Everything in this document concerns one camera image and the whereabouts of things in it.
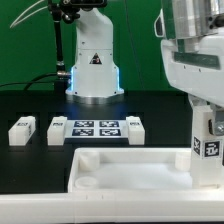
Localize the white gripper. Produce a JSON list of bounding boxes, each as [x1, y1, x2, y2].
[[161, 34, 224, 136]]

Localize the white desk top tray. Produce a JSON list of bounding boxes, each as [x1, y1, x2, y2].
[[68, 148, 224, 194]]

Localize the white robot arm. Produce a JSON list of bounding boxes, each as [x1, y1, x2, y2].
[[66, 0, 224, 136]]

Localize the fiducial marker sheet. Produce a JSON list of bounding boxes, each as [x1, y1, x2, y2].
[[65, 120, 128, 139]]

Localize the white front rail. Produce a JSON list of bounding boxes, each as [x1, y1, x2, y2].
[[0, 190, 224, 224]]

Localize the black camera stand pole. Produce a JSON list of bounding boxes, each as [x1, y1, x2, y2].
[[47, 0, 80, 94]]

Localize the black cable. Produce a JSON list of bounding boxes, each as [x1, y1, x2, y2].
[[0, 72, 59, 91]]

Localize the white cables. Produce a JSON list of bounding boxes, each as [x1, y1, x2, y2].
[[9, 0, 50, 30]]

